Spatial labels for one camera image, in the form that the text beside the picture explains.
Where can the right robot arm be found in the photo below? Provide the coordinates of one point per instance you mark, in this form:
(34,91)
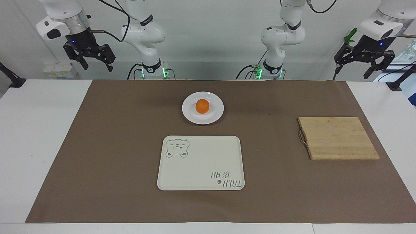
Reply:
(144,31)

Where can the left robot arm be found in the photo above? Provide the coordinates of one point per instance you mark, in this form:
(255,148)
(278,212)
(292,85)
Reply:
(282,34)

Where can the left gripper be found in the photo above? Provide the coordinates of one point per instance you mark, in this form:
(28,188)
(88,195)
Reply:
(372,45)

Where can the white socket box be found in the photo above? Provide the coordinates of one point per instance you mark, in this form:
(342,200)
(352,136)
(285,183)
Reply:
(60,71)

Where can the wooden cutting board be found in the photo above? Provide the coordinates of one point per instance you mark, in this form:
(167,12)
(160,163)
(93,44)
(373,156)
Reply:
(338,138)

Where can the green plastic clamp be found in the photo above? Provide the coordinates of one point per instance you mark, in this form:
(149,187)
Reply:
(350,35)

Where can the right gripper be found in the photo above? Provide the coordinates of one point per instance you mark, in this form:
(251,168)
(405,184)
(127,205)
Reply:
(83,40)

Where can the black stand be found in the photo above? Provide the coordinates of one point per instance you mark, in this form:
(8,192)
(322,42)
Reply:
(14,81)
(398,84)

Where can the orange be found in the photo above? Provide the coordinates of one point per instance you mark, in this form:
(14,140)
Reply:
(202,106)

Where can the white round plate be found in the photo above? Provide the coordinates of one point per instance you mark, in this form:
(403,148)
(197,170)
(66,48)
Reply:
(213,113)

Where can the cream tray with bear print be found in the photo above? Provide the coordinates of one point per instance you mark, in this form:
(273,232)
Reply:
(201,162)

